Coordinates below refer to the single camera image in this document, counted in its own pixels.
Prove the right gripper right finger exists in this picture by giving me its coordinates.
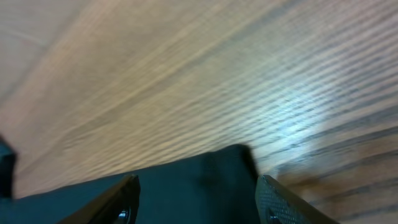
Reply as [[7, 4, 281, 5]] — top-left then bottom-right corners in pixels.
[[255, 175, 338, 224]]

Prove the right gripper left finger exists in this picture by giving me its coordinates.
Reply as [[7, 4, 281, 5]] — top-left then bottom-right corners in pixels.
[[59, 175, 141, 224]]

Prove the black t-shirt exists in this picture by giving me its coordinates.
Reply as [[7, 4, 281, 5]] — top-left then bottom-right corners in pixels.
[[1, 140, 259, 223]]

